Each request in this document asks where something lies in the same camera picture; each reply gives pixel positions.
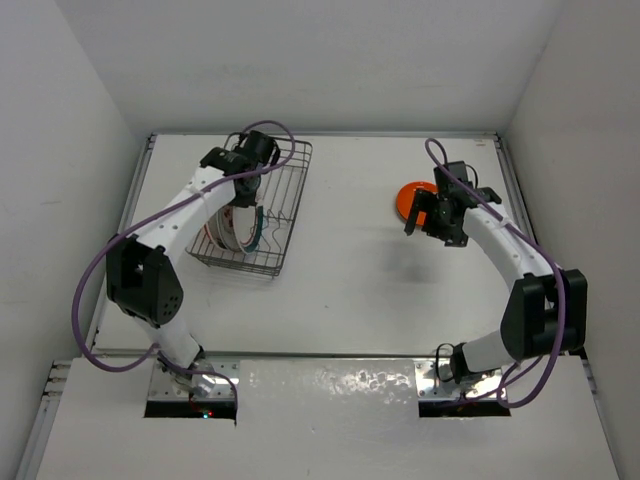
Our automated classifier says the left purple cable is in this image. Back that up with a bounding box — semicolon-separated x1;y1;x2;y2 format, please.
72;119;296;374

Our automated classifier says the white plate grey rim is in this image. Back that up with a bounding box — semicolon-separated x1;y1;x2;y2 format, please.
204;206;245;253

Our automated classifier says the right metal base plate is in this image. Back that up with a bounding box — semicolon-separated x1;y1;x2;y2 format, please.
414;357;502;403

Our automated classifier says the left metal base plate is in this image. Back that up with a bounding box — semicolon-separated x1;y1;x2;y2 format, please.
147;357;240;403

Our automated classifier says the metal base plate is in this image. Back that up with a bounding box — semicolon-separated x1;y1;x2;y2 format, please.
147;357;240;403
414;357;502;403

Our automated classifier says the white plate red rim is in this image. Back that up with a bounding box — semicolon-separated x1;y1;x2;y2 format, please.
233;206;263;254

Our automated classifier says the wire dish rack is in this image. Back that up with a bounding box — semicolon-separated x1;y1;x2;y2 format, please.
186;138;313;277

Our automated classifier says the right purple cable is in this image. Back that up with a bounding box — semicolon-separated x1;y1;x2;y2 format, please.
424;138;569;409

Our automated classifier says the purple cable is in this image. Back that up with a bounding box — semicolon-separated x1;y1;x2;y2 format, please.
72;119;296;374
424;138;569;409

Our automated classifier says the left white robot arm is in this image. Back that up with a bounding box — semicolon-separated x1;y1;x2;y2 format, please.
106;130;281;371

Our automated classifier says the orange plastic plate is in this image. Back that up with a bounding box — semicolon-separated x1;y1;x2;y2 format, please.
395;181;438;221

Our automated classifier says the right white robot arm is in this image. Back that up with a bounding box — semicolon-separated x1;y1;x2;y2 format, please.
404;161;588;383

